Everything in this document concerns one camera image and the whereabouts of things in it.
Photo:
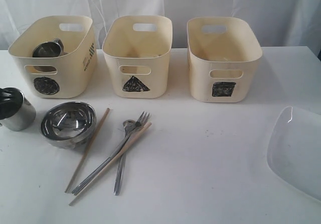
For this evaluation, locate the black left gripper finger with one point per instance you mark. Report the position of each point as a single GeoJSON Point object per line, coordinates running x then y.
{"type": "Point", "coordinates": [10, 102]}

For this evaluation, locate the steel mug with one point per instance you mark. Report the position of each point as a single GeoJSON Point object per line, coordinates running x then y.
{"type": "Point", "coordinates": [50, 49]}
{"type": "Point", "coordinates": [23, 118]}

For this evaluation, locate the steel bowls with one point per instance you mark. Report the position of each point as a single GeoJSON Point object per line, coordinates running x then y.
{"type": "Point", "coordinates": [69, 125]}

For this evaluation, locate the steel mug front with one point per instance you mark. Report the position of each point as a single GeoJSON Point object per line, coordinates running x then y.
{"type": "Point", "coordinates": [50, 49]}

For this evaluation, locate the wooden chopstick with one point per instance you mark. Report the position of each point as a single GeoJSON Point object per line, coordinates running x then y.
{"type": "Point", "coordinates": [86, 151]}
{"type": "Point", "coordinates": [105, 168]}

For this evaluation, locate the cream bin circle mark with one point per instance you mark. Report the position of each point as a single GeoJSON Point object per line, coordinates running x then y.
{"type": "Point", "coordinates": [74, 69]}

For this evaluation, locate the steel spoon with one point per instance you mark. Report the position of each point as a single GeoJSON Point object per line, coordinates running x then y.
{"type": "Point", "coordinates": [121, 156]}

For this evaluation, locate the steel fork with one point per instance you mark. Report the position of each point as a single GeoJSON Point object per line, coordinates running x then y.
{"type": "Point", "coordinates": [142, 120]}

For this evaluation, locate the cream bin triangle mark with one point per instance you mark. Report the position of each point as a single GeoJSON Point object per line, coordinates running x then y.
{"type": "Point", "coordinates": [137, 54]}

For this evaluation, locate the cream bin square mark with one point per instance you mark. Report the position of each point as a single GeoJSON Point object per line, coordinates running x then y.
{"type": "Point", "coordinates": [223, 56]}

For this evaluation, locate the white square plate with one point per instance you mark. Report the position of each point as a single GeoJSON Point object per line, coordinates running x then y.
{"type": "Point", "coordinates": [293, 152]}

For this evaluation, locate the white backdrop curtain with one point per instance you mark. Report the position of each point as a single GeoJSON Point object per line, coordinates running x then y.
{"type": "Point", "coordinates": [274, 22]}

